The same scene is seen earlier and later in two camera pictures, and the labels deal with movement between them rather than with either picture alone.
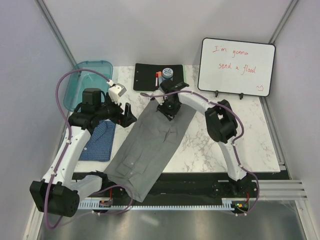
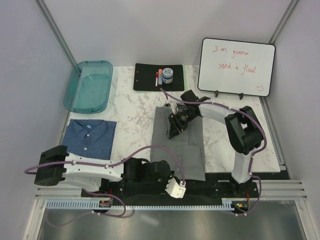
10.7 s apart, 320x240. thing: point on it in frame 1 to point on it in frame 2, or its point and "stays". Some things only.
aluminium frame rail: (280, 190) stays
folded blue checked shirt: (98, 146) stays
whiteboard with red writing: (236, 66) stays
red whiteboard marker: (156, 79) stays
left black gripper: (127, 119) to (163, 185)
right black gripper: (169, 113) to (176, 126)
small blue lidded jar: (167, 73) stays
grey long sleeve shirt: (145, 148) to (187, 145)
